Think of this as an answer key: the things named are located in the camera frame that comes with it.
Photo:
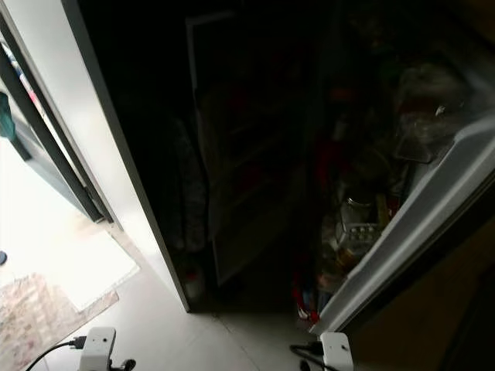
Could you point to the white fridge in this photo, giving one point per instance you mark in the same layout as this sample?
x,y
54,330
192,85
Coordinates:
x,y
62,93

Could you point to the white fridge door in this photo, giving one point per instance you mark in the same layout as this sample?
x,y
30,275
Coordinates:
x,y
418,224

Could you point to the teal hanging cloth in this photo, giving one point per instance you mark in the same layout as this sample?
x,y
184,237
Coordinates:
x,y
6,116

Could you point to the blue slipper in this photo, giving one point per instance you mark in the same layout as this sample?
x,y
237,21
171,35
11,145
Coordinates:
x,y
3,258

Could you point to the dark framed sliding door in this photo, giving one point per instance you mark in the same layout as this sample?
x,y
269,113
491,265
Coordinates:
x,y
68,154

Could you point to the white floor cloth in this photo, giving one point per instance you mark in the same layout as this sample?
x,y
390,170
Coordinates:
x,y
100,270

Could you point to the brown patterned door mat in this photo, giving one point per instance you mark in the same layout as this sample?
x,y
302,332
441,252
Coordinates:
x,y
39,325

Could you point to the red plastic container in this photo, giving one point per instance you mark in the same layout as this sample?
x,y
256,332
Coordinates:
x,y
304,297

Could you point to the glass jar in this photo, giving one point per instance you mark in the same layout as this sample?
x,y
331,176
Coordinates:
x,y
360,220

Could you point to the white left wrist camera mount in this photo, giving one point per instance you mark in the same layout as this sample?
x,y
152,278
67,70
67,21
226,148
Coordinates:
x,y
98,349

